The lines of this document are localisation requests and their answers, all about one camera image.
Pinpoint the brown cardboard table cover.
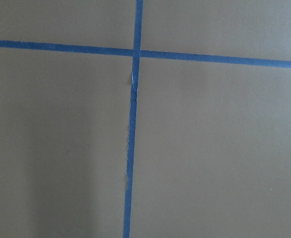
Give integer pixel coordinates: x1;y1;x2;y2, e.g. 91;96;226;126
0;0;291;238

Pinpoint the blue tape line lengthwise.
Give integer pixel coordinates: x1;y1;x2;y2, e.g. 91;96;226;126
123;0;144;238

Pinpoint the blue tape line crosswise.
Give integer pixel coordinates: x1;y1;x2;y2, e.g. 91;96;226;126
0;40;291;68

